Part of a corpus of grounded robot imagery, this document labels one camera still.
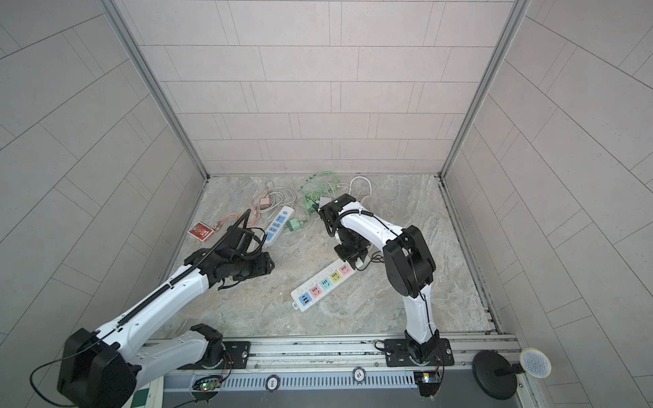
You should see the white round mesh disc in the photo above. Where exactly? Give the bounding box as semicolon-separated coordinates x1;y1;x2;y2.
519;348;553;379

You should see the green white checkerboard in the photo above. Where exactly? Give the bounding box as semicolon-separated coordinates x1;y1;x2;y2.
122;387;163;408

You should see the white charger with black cable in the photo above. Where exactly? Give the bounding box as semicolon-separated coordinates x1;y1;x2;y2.
356;251;384;271

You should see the green cable bundle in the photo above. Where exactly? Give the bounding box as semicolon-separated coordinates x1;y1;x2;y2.
299;170;343;215

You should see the long colourful socket power strip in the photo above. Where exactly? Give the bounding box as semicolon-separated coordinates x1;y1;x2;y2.
291;260;356;312

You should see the black round stand base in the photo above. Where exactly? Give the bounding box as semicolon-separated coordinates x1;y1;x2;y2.
472;350;525;401

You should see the green charger block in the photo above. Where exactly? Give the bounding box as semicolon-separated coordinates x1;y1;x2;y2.
287;219;303;231

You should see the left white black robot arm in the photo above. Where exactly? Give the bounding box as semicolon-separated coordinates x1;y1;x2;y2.
56;210;275;407

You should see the red card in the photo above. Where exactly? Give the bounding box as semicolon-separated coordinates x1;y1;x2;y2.
188;222;215;242

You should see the pink charger with cable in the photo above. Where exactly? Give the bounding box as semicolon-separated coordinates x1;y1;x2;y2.
214;181;274;231

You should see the circuit board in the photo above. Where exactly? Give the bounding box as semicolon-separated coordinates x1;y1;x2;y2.
191;375;223;393
413;371;443;398

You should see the aluminium rail frame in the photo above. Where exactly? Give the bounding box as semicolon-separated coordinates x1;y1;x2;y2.
156;333;522;393

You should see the small blue socket power strip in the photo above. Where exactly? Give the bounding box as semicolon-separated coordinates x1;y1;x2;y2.
264;206;294;248

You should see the right circuit board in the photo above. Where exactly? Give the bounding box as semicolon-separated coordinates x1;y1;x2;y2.
413;371;443;398

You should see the white power strip cord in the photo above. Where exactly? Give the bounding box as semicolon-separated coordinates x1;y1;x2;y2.
348;175;373;200

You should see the left circuit board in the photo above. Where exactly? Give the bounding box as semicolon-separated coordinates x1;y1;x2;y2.
191;375;223;393

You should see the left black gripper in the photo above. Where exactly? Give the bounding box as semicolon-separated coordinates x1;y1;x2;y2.
232;250;281;281

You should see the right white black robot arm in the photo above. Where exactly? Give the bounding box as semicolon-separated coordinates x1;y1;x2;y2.
314;194;454;367

